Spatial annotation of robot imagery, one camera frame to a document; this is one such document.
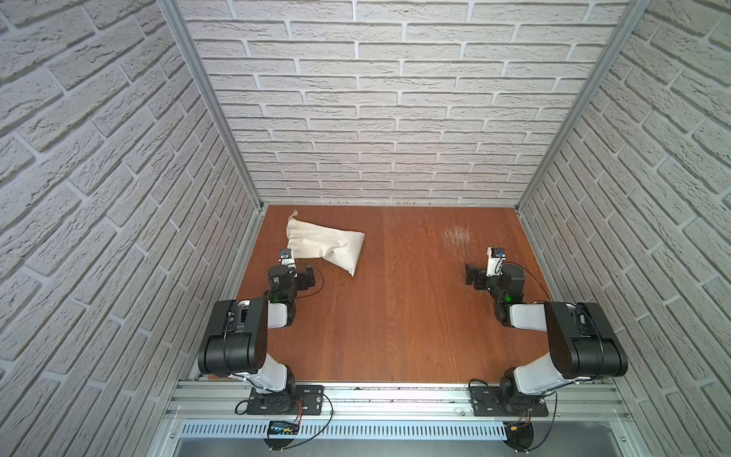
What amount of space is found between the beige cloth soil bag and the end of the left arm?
0.12m

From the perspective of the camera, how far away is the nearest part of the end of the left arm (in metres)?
0.74

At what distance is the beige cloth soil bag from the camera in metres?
0.97
